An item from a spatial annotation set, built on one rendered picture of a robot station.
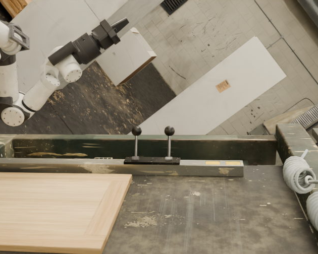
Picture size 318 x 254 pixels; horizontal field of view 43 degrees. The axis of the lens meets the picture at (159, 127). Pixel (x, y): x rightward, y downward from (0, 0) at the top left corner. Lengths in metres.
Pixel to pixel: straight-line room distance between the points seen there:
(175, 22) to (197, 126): 4.78
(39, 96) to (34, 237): 0.54
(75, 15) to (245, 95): 2.20
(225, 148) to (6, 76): 0.86
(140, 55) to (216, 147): 4.62
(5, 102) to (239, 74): 3.63
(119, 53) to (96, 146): 4.62
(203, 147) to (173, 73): 7.74
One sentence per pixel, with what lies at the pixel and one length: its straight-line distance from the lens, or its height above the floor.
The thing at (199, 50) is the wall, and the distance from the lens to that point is 9.25.
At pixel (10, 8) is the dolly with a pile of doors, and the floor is 0.13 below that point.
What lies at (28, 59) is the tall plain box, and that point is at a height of 0.35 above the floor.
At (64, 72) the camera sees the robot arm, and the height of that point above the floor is 1.39.
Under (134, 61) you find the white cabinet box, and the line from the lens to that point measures 6.20.
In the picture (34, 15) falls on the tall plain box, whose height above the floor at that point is 0.65.
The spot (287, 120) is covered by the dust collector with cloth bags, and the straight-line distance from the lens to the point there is 6.92.
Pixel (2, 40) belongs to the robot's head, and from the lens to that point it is 1.15.
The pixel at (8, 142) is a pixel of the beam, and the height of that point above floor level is 0.91.
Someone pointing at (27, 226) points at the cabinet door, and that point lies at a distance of 1.20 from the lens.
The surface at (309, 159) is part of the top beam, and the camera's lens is 1.36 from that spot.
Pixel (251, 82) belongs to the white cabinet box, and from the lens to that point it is 4.80.
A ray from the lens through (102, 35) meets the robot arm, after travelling 1.39.
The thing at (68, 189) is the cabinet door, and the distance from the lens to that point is 1.36.
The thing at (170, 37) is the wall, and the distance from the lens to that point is 9.36.
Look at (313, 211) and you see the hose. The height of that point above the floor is 1.81.
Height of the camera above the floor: 1.90
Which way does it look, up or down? 16 degrees down
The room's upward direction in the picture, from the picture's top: 53 degrees clockwise
